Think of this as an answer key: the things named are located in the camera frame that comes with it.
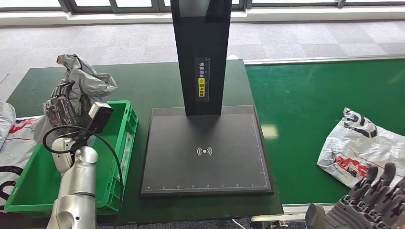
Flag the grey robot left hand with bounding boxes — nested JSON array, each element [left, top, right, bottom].
[[43, 81, 86, 135]]

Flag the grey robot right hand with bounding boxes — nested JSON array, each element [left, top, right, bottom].
[[305, 162, 405, 229]]

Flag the plain grey mailer parcel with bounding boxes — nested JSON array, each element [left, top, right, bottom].
[[33, 53, 118, 145]]

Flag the white mailer black red print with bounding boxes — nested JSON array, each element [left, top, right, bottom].
[[317, 107, 405, 189]]

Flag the green conveyor belt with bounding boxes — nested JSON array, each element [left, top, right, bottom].
[[244, 59, 405, 206]]

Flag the grey plastic bag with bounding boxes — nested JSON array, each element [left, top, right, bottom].
[[0, 101, 16, 151]]

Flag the large white printed bag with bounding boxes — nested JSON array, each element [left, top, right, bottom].
[[0, 116, 46, 212]]

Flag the green plastic crate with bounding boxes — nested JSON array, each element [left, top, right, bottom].
[[4, 100, 139, 217]]

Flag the white window sill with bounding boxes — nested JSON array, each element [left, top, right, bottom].
[[0, 6, 405, 26]]

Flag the black scanner column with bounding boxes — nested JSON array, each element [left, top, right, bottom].
[[170, 0, 233, 116]]

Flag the yellow black column label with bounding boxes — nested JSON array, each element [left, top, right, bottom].
[[194, 57, 211, 102]]

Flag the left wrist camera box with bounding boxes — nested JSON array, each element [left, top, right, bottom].
[[86, 102, 114, 135]]

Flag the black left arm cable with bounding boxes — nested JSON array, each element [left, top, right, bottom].
[[42, 125, 125, 229]]

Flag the black scanner base plate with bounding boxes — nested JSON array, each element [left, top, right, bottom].
[[140, 105, 275, 199]]

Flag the aluminium conveyor side rail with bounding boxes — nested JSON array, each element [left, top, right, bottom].
[[244, 54, 405, 65]]

